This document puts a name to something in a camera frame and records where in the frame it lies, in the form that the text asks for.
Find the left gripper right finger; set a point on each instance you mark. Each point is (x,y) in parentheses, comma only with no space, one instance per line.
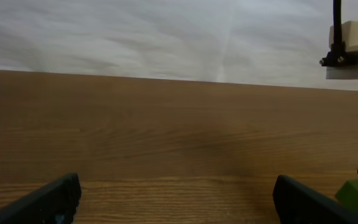
(303,205)

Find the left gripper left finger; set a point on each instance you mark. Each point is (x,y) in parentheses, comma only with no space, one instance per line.
(48,202)

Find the green cube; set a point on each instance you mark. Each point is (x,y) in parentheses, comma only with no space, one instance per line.
(356,194)

